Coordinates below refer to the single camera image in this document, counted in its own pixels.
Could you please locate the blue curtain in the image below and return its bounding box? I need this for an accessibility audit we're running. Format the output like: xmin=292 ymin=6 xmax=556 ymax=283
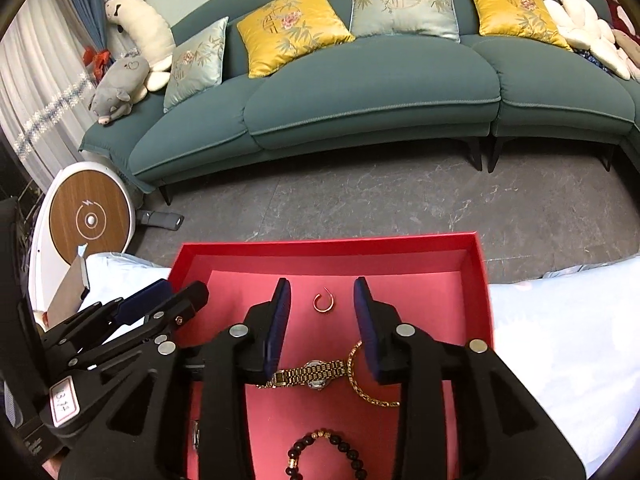
xmin=57 ymin=0 xmax=110 ymax=86

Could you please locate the cream flower-shaped cushion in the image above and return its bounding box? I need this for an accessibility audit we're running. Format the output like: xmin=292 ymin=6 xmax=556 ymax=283
xmin=542 ymin=0 xmax=640 ymax=81

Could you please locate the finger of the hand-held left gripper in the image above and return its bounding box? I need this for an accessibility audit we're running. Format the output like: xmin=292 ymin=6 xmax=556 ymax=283
xmin=142 ymin=281 xmax=210 ymax=343
xmin=112 ymin=280 xmax=174 ymax=328

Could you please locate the grey pig plush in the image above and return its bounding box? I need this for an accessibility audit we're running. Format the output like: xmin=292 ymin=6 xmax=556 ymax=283
xmin=89 ymin=55 xmax=151 ymax=126

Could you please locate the white exercise machine wooden disc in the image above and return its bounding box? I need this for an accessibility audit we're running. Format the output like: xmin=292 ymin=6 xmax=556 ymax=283
xmin=27 ymin=162 xmax=183 ymax=326

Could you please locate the gold hoop earring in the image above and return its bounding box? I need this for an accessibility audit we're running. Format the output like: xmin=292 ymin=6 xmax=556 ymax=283
xmin=313 ymin=287 xmax=337 ymax=314

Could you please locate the green sofa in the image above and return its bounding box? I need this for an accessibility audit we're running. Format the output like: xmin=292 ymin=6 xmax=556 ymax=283
xmin=79 ymin=0 xmax=640 ymax=206

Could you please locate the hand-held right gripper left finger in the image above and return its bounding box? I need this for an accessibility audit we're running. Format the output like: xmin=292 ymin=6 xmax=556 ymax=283
xmin=60 ymin=277 xmax=293 ymax=480

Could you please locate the yellow cushion with gold embroidery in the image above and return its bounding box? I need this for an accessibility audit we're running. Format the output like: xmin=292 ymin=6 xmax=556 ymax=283
xmin=459 ymin=0 xmax=573 ymax=52

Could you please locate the red box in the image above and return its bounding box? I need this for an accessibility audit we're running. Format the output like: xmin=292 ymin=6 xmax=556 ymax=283
xmin=167 ymin=231 xmax=496 ymax=480

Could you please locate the brown plush toy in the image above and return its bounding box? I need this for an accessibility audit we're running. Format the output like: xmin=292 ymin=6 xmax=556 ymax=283
xmin=612 ymin=30 xmax=640 ymax=68

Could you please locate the dark beaded bracelet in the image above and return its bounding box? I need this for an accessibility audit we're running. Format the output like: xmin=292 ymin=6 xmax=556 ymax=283
xmin=285 ymin=427 xmax=372 ymax=480

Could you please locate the gold wristwatch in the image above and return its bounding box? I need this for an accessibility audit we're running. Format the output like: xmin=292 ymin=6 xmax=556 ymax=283
xmin=256 ymin=357 xmax=349 ymax=392

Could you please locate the white sheer curtain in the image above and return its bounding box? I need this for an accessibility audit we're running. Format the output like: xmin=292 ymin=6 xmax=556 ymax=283
xmin=0 ymin=10 xmax=103 ymax=196

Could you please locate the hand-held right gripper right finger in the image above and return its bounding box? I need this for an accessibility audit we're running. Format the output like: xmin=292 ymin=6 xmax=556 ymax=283
xmin=352 ymin=277 xmax=586 ymax=480

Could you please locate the blue patterned cloth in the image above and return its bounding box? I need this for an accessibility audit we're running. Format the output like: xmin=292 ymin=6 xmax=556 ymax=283
xmin=574 ymin=49 xmax=618 ymax=75

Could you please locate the red curtain bow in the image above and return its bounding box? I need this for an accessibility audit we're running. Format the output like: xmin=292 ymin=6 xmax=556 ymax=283
xmin=82 ymin=46 xmax=110 ymax=81

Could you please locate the long white plush toy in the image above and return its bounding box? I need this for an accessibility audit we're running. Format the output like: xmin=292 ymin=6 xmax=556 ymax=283
xmin=104 ymin=0 xmax=177 ymax=92

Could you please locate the yellow cushion with pink flower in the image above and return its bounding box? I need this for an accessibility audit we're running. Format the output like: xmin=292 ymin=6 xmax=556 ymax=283
xmin=236 ymin=0 xmax=356 ymax=79

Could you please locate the planet print tablecloth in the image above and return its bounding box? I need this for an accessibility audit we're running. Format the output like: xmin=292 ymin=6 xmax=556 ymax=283
xmin=45 ymin=252 xmax=640 ymax=478

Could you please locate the gold chain bangle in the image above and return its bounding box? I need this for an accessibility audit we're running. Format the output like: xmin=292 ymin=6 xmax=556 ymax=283
xmin=345 ymin=340 xmax=402 ymax=408

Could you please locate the small pale green embroidered cushion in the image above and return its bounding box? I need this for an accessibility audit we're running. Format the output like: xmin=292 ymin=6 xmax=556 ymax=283
xmin=163 ymin=16 xmax=229 ymax=113

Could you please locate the large pale green embroidered cushion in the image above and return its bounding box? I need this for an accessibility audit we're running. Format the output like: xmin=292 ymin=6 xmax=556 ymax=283
xmin=347 ymin=0 xmax=461 ymax=43

